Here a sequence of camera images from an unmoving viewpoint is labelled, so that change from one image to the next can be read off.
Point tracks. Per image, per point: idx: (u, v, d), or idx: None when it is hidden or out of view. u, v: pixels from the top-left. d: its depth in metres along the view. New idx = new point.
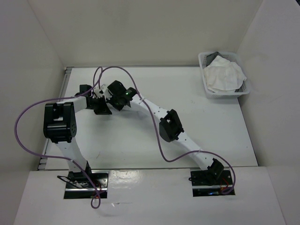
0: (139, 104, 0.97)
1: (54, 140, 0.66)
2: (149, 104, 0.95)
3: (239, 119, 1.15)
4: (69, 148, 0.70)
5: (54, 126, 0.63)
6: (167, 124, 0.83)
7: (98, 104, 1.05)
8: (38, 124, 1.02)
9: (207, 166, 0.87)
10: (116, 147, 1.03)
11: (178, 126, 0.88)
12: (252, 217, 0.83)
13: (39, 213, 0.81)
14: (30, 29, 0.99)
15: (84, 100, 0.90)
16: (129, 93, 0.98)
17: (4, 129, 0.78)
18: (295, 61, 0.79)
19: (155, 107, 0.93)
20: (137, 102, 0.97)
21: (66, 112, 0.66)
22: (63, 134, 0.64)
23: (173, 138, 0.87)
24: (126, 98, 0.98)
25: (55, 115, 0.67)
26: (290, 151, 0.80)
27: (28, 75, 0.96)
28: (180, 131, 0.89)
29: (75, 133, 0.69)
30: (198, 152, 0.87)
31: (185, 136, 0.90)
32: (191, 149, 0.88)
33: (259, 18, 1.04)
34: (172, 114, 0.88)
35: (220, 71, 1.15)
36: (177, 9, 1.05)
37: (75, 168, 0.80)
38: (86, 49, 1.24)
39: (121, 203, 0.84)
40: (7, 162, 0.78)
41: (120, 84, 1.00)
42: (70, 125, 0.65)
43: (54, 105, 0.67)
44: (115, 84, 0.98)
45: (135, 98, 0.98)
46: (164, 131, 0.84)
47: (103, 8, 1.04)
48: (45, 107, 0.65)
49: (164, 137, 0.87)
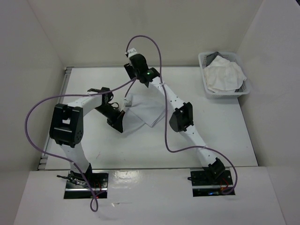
0: (157, 89, 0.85)
1: (58, 142, 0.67)
2: (166, 90, 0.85)
3: (239, 119, 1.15)
4: (71, 152, 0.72)
5: (60, 129, 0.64)
6: (179, 115, 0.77)
7: (111, 114, 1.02)
8: (38, 124, 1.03)
9: (209, 163, 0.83)
10: (116, 148, 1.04)
11: (189, 119, 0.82)
12: (252, 218, 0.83)
13: (39, 212, 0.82)
14: (30, 30, 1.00)
15: (100, 99, 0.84)
16: (151, 74, 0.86)
17: (5, 129, 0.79)
18: (295, 61, 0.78)
19: (172, 95, 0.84)
20: (155, 85, 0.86)
21: (74, 117, 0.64)
22: (67, 139, 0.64)
23: (181, 130, 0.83)
24: (146, 77, 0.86)
25: (63, 117, 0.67)
26: (290, 151, 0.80)
27: (28, 75, 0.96)
28: (190, 124, 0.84)
29: (79, 140, 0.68)
30: (203, 147, 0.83)
31: (193, 130, 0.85)
32: (196, 144, 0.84)
33: (259, 18, 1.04)
34: (188, 107, 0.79)
35: (220, 71, 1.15)
36: (177, 9, 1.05)
37: (75, 169, 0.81)
38: (87, 49, 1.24)
39: (121, 203, 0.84)
40: (7, 161, 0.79)
41: (144, 60, 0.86)
42: (76, 131, 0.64)
43: (64, 106, 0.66)
44: (138, 58, 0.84)
45: (155, 80, 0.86)
46: (174, 120, 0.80)
47: (103, 9, 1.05)
48: (55, 108, 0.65)
49: (173, 125, 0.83)
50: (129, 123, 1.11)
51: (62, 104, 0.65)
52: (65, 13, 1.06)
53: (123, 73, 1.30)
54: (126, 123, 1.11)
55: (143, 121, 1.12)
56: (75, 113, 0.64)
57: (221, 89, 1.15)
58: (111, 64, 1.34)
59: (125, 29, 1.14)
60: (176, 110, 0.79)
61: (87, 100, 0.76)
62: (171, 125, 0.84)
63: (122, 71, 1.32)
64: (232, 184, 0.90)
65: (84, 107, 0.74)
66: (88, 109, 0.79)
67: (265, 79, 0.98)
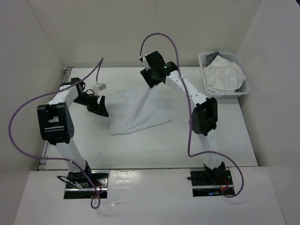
0: (176, 83, 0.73)
1: (52, 142, 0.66)
2: (186, 85, 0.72)
3: (239, 119, 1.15)
4: (67, 149, 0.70)
5: (51, 128, 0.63)
6: (201, 113, 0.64)
7: (90, 102, 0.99)
8: (37, 124, 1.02)
9: (214, 167, 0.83)
10: (116, 148, 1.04)
11: (213, 120, 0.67)
12: (252, 217, 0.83)
13: (39, 213, 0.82)
14: (30, 29, 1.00)
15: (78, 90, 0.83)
16: (168, 67, 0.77)
17: (5, 129, 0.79)
18: (294, 61, 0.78)
19: (193, 90, 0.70)
20: (173, 79, 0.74)
21: (61, 113, 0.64)
22: (63, 136, 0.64)
23: (201, 132, 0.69)
24: (163, 71, 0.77)
25: (49, 116, 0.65)
26: (290, 151, 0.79)
27: (27, 75, 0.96)
28: (213, 128, 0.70)
29: (72, 133, 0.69)
30: (215, 153, 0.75)
31: (213, 134, 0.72)
32: (211, 148, 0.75)
33: (259, 18, 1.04)
34: (211, 101, 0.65)
35: (220, 71, 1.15)
36: (176, 9, 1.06)
37: (75, 168, 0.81)
38: (86, 50, 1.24)
39: (121, 203, 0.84)
40: (7, 161, 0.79)
41: (159, 57, 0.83)
42: (68, 126, 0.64)
43: (46, 106, 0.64)
44: (153, 54, 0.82)
45: (173, 74, 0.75)
46: (196, 120, 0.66)
47: (103, 9, 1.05)
48: (37, 110, 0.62)
49: (193, 127, 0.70)
50: (130, 121, 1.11)
51: (44, 105, 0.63)
52: (64, 13, 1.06)
53: (123, 73, 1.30)
54: (139, 126, 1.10)
55: (156, 122, 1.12)
56: (61, 110, 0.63)
57: (220, 89, 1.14)
58: (111, 64, 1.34)
59: (125, 29, 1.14)
60: (197, 106, 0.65)
61: (64, 94, 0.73)
62: (191, 127, 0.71)
63: (121, 71, 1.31)
64: (232, 184, 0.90)
65: (65, 101, 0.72)
66: (70, 103, 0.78)
67: (265, 79, 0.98)
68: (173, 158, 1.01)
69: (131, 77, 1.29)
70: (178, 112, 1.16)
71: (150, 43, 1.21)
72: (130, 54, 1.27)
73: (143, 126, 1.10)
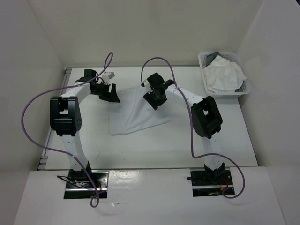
0: (173, 93, 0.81)
1: (59, 133, 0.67)
2: (183, 93, 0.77)
3: (239, 119, 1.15)
4: (72, 143, 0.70)
5: (61, 119, 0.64)
6: (200, 112, 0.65)
7: (102, 90, 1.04)
8: (37, 123, 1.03)
9: (215, 168, 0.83)
10: (116, 148, 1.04)
11: (217, 120, 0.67)
12: (252, 217, 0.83)
13: (39, 213, 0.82)
14: (30, 29, 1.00)
15: (88, 87, 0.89)
16: (166, 84, 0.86)
17: (5, 129, 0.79)
18: (294, 61, 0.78)
19: (189, 93, 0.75)
20: (171, 90, 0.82)
21: (71, 105, 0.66)
22: (69, 128, 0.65)
23: (206, 135, 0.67)
24: (161, 88, 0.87)
25: (60, 108, 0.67)
26: (290, 151, 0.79)
27: (27, 75, 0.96)
28: (216, 131, 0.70)
29: (79, 128, 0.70)
30: (218, 154, 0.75)
31: (217, 137, 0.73)
32: (214, 151, 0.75)
33: (259, 18, 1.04)
34: (209, 100, 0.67)
35: (220, 71, 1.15)
36: (176, 9, 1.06)
37: (76, 166, 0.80)
38: (86, 49, 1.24)
39: (121, 203, 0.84)
40: (7, 161, 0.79)
41: (159, 78, 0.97)
42: (75, 119, 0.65)
43: (59, 98, 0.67)
44: (154, 76, 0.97)
45: (170, 86, 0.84)
46: (196, 120, 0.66)
47: (103, 8, 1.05)
48: (50, 101, 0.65)
49: (198, 131, 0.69)
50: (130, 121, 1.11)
51: (57, 97, 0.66)
52: (64, 13, 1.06)
53: (123, 73, 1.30)
54: (140, 125, 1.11)
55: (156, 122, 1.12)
56: (71, 103, 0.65)
57: (220, 89, 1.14)
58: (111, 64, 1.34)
59: (125, 29, 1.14)
60: (194, 105, 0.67)
61: (77, 91, 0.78)
62: (197, 131, 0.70)
63: (121, 71, 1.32)
64: (232, 184, 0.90)
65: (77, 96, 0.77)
66: (81, 99, 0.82)
67: (265, 79, 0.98)
68: (173, 158, 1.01)
69: (131, 77, 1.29)
70: (178, 112, 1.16)
71: (151, 43, 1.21)
72: (130, 54, 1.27)
73: (143, 126, 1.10)
